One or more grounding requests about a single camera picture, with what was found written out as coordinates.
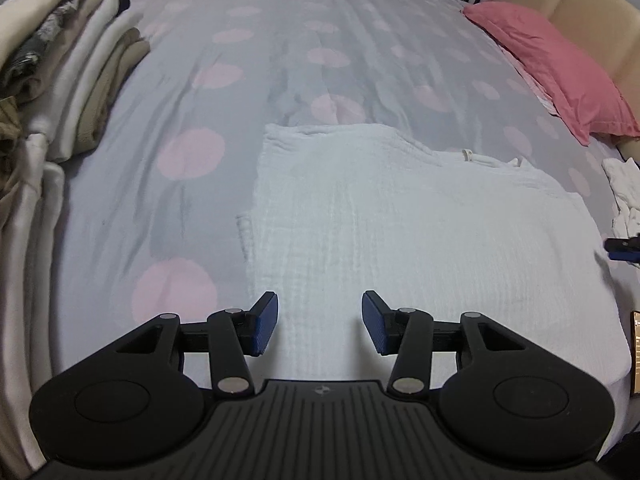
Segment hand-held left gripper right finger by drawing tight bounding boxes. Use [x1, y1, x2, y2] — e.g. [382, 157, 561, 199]
[362, 289, 530, 401]

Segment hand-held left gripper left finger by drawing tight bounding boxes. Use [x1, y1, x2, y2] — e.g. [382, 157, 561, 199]
[114, 290, 280, 401]

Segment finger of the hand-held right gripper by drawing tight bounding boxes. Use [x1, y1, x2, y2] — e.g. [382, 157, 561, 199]
[602, 232, 640, 262]

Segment white crinkled garment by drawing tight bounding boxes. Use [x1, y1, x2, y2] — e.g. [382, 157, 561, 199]
[235, 122, 632, 397]
[601, 157, 640, 238]

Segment stack of folded clothes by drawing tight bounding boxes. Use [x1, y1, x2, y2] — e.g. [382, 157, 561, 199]
[0, 0, 152, 463]

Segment light pink pillow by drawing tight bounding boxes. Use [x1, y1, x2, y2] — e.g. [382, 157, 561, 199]
[500, 45, 562, 117]

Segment grey polka dot bed sheet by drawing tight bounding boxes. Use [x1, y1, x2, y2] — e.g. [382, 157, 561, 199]
[50, 0, 640, 396]

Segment beige padded headboard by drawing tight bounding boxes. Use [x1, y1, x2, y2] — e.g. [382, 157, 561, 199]
[492, 0, 640, 161]

